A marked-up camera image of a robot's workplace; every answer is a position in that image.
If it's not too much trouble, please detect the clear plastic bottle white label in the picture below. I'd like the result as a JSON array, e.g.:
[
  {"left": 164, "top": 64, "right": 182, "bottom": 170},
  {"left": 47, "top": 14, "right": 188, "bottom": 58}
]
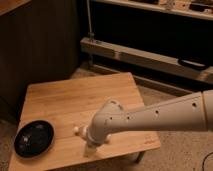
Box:
[{"left": 73, "top": 126, "right": 111, "bottom": 144}]

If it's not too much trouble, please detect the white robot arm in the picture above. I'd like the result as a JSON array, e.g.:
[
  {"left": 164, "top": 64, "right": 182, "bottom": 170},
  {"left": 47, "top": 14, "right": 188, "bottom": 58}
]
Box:
[{"left": 84, "top": 90, "right": 213, "bottom": 156}]

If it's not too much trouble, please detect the black ceramic bowl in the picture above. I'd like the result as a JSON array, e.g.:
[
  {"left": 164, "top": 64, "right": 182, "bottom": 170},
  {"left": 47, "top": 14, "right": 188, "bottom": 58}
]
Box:
[{"left": 14, "top": 120, "right": 54, "bottom": 158}]

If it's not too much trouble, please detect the light wooden table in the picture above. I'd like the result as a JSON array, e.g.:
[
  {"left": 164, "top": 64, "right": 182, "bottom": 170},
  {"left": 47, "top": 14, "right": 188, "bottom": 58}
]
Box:
[{"left": 8, "top": 73, "right": 161, "bottom": 171}]

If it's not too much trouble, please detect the thin metal pole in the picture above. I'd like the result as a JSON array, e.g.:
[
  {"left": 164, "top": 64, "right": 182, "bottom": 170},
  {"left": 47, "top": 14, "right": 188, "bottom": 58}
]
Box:
[{"left": 86, "top": 0, "right": 94, "bottom": 41}]

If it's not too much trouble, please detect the grey metal beam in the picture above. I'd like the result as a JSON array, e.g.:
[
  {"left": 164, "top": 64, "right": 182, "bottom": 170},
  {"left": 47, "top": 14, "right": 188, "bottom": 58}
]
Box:
[{"left": 80, "top": 37, "right": 213, "bottom": 84}]

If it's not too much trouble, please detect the wooden shelf with items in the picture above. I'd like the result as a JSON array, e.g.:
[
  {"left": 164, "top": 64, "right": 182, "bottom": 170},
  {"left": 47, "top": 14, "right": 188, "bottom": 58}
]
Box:
[{"left": 93, "top": 0, "right": 213, "bottom": 21}]

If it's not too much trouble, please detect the black handle on beam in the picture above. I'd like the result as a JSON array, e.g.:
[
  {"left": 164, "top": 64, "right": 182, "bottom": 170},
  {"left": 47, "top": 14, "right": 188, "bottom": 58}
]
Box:
[{"left": 177, "top": 59, "right": 210, "bottom": 71}]

